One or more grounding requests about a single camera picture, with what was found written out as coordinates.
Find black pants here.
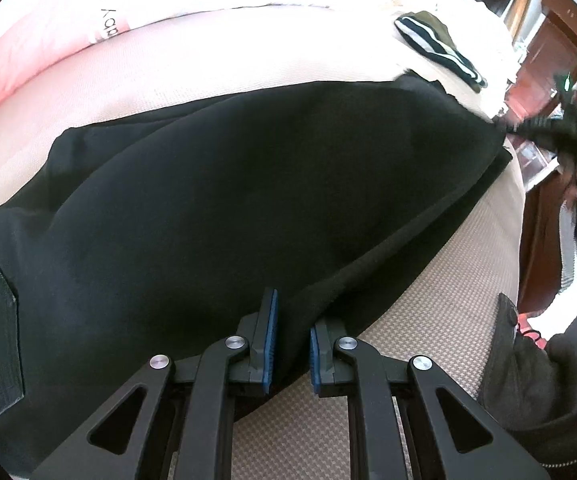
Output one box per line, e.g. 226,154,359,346
0,74,514,480

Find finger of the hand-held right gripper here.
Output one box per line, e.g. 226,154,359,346
493,114,544,140

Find pink checked print pillow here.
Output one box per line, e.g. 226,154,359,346
0,0,469,122

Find person's dark clothing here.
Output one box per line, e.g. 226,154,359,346
479,292,577,472

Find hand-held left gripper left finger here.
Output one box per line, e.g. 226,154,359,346
28,287,280,480

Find beige textured bed mat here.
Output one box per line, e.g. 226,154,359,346
0,5,525,480

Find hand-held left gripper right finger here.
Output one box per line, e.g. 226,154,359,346
309,321,552,480

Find red-brown wooden cabinet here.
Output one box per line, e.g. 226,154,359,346
503,0,577,317

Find dark garment with white stripes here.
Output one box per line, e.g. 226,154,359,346
393,10,489,94

